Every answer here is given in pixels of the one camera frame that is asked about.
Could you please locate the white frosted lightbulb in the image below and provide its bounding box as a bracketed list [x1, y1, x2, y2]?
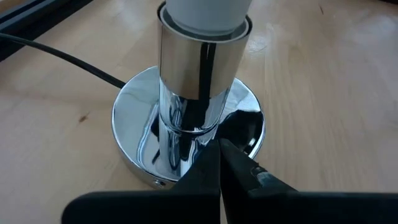
[164, 0, 254, 37]

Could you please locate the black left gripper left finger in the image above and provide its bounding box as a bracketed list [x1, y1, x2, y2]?
[61, 139, 222, 224]

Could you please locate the black lamp power cable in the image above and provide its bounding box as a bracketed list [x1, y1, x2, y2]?
[0, 32, 127, 90]

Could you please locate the chrome lamp socket base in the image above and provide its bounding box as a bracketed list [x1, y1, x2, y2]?
[111, 1, 266, 190]

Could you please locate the black table edge rail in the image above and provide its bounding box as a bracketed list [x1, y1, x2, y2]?
[0, 0, 95, 62]

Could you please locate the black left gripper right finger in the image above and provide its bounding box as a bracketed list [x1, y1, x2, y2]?
[218, 138, 398, 224]

